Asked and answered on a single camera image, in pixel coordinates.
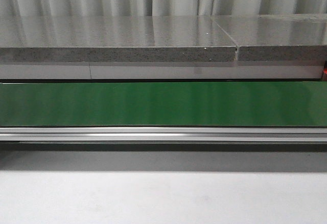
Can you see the green conveyor belt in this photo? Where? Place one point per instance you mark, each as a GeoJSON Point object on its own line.
{"type": "Point", "coordinates": [168, 116]}

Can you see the grey speckled countertop right slab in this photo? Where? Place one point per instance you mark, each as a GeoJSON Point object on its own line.
{"type": "Point", "coordinates": [285, 38]}

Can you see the grey speckled countertop slab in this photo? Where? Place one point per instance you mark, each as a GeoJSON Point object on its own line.
{"type": "Point", "coordinates": [285, 38]}
{"type": "Point", "coordinates": [114, 39]}

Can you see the grey speckled countertop left slab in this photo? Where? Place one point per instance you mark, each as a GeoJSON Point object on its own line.
{"type": "Point", "coordinates": [114, 39]}

